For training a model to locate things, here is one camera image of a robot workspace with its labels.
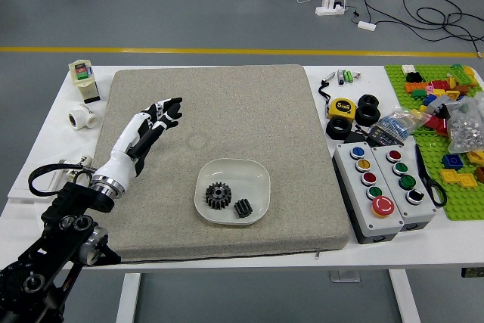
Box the bag of silver nuts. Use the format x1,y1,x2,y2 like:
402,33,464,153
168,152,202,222
445,92,484,154

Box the yellow flat brick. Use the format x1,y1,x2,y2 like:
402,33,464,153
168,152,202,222
457,173,479,188
440,169,461,184

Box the orange brick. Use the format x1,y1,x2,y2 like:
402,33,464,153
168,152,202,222
405,81,430,94

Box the black scissors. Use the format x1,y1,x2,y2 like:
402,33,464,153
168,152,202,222
414,144,448,208

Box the white flat board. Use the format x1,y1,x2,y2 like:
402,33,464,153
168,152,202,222
7,158,73,200

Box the cream switch box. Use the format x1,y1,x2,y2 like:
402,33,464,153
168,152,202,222
68,59,101,104

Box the grey five-button control box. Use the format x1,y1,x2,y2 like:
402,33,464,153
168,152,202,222
331,142,404,245

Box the blue brick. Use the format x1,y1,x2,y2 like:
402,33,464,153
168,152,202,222
442,154,464,170

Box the green brick baseplate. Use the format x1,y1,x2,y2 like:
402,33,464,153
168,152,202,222
384,64,484,222

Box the yellow tape measure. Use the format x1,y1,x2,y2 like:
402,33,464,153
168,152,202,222
327,97,358,120

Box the white square plate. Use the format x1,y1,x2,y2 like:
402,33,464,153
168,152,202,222
194,159,271,227

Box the white pipe tee fitting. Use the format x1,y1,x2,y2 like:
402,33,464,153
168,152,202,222
68,101,101,132

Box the black printed card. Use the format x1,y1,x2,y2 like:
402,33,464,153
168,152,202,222
368,126,405,148

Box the white labelled cylinder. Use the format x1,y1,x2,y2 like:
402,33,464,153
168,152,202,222
67,152,95,182

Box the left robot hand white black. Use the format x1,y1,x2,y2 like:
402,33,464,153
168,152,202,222
92,96,184,188

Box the big black nut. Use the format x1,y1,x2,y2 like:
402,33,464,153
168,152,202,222
326,116,355,140
355,104,381,126
358,94,380,109

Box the grey brick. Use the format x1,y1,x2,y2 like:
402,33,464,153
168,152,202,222
430,95,457,114

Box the grey four-button control box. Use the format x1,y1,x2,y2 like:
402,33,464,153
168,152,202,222
371,144,437,232

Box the grey-brown mat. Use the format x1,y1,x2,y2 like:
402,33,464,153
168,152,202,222
92,64,349,263

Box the silver stick with black lanyard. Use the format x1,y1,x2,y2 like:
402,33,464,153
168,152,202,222
318,71,337,116

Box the white table leg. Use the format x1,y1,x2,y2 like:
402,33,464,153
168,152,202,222
115,272,141,323
389,269,420,323

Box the metal bracket under table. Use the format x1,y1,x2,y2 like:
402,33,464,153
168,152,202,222
328,269,361,283

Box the small black gear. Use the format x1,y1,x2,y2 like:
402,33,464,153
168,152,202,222
233,198,253,220

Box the black floor cable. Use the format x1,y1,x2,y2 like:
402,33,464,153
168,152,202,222
402,0,484,55

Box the white power strip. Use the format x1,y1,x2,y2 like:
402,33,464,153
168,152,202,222
315,0,347,17

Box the bag of blue parts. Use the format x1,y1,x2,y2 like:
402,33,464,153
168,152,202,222
372,107,430,142

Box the big black gear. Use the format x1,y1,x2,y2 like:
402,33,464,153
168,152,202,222
205,182,232,210

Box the small black device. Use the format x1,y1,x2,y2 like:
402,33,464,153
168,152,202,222
344,130,374,145

